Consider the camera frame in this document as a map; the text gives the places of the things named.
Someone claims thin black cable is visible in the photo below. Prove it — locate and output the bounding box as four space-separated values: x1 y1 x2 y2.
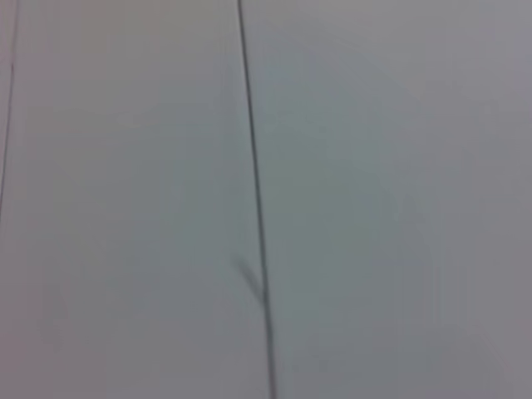
236 0 278 399

